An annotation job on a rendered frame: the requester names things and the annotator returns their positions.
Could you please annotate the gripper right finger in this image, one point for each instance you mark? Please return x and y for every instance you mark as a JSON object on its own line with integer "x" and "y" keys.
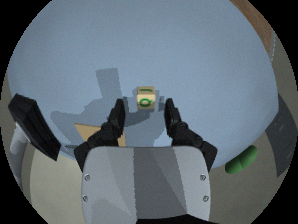
{"x": 185, "y": 136}

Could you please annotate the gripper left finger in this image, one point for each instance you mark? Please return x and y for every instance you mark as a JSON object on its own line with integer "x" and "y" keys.
{"x": 107, "y": 136}

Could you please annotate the tan flat mat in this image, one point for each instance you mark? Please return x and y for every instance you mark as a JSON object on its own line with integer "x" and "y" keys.
{"x": 88, "y": 130}

